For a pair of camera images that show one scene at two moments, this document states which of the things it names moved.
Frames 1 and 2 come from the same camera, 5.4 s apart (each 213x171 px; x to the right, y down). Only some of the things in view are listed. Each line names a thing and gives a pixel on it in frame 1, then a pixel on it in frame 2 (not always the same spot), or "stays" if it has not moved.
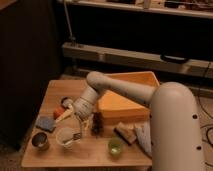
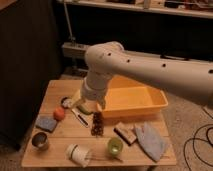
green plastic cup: [115, 147] stays
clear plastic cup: [65, 136] to [77, 154]
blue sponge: [46, 122] stays
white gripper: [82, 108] to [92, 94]
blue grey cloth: [143, 133] stays
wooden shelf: [195, 8] stays
